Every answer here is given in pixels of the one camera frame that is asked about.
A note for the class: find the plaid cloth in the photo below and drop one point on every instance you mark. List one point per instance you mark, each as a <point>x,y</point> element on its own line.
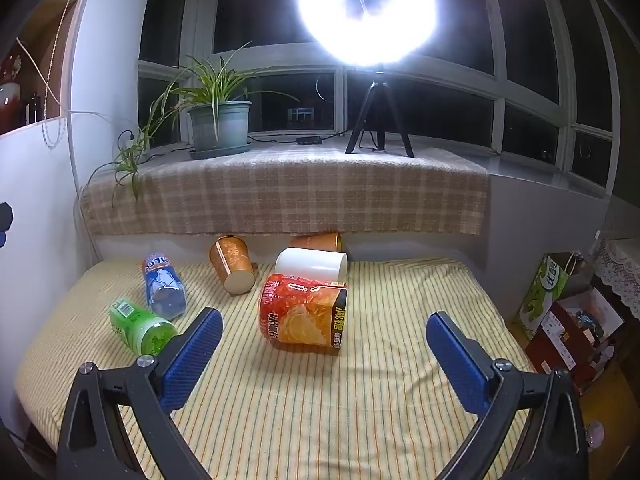
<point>285,190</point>

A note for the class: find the wooden shelf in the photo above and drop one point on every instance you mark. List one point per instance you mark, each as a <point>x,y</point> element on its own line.
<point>30,55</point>

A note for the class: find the green carton box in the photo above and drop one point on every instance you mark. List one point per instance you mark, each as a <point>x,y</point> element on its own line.
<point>542,295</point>

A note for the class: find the green plastic bottle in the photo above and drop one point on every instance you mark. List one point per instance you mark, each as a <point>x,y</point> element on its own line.
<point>140,327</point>

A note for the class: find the white lace cloth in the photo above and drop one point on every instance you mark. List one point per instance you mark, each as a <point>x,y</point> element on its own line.
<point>620,265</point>

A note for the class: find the black tripod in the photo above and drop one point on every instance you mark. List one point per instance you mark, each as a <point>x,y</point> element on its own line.
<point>377,110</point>

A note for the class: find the left hand-held gripper finger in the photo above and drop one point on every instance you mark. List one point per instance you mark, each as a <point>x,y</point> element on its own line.
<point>4,222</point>

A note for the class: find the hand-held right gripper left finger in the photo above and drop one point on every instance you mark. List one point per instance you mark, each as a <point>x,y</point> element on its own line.
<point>192,355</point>

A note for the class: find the blue label plastic bottle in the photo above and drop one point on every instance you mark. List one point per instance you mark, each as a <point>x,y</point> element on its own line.
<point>162,285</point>

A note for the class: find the white cup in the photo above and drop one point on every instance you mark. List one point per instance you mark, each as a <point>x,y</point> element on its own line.
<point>311,262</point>

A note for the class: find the orange paper cup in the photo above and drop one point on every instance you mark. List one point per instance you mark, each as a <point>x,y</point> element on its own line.
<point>320,242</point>
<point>232,264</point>

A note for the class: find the red chip canister cup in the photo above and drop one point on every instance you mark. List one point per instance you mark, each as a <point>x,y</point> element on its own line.
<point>302,312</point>

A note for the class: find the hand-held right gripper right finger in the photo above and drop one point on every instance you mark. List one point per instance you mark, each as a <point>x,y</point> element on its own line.
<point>457,360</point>

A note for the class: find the red cardboard box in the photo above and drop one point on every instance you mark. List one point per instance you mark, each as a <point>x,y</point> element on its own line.
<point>575,332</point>

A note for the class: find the potted spider plant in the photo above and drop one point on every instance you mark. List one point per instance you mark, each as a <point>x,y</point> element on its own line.
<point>215,115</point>

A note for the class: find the striped bed sheet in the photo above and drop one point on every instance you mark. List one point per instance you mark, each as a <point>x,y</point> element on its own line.
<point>280,375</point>

